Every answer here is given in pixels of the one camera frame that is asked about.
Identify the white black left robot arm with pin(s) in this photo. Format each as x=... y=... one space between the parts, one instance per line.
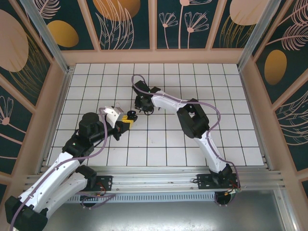
x=55 y=168

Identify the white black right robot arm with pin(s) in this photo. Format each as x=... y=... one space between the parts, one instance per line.
x=211 y=154

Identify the dark panel flower outlines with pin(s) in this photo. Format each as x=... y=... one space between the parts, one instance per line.
x=173 y=36

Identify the dark panel leaf outlines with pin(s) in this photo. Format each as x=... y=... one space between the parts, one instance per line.
x=144 y=29

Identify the black round base connector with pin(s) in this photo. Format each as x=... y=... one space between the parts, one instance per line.
x=223 y=199
x=87 y=204

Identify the dark panel single pink flower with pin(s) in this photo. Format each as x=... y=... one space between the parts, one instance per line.
x=12 y=132

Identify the grey metal sheet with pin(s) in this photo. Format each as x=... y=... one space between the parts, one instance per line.
x=168 y=216

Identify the dark panel pale disc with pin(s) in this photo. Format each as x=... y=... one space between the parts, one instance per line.
x=228 y=36

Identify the dark panel small orange oval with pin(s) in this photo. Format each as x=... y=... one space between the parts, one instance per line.
x=72 y=14

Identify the dark panel large pink disc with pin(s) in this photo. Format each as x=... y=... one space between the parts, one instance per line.
x=14 y=36

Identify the dark panel oval and fern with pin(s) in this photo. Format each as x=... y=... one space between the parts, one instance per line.
x=288 y=60

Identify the dark panel pink fern leaves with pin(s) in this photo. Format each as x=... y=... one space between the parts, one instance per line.
x=293 y=132

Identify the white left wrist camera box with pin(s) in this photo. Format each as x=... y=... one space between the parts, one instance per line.
x=113 y=115

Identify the aluminium side rail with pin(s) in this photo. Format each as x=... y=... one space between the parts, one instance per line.
x=59 y=108
x=254 y=120

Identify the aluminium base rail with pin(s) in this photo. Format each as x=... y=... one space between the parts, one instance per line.
x=156 y=179

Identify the aluminium corner post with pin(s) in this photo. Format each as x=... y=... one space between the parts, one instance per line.
x=48 y=41
x=255 y=36

